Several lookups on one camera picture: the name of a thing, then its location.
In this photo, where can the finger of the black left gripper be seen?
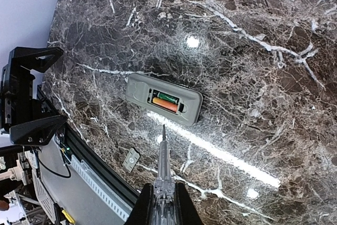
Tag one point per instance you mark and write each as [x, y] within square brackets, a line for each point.
[38, 59]
[37, 132]

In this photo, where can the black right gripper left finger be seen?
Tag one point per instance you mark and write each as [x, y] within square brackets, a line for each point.
[142, 211]

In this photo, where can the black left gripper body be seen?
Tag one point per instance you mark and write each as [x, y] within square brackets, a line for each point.
[17, 103]

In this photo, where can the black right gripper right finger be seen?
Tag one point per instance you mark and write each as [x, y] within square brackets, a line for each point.
[185, 211]

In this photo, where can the clear handled screwdriver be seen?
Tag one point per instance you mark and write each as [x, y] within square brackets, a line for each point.
[164, 187]

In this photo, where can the grey battery cover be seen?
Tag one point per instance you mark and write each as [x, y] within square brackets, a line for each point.
[131, 160]

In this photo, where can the white remote control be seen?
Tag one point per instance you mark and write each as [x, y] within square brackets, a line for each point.
[141, 89]

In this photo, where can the orange battery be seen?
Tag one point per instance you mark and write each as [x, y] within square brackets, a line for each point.
[165, 104]

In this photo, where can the green battery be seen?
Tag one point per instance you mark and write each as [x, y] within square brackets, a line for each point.
[167, 97]

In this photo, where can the black front rail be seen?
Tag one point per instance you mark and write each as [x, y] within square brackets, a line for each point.
[62, 179]

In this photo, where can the left white cable duct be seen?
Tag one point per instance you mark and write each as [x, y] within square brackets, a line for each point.
[118, 206]

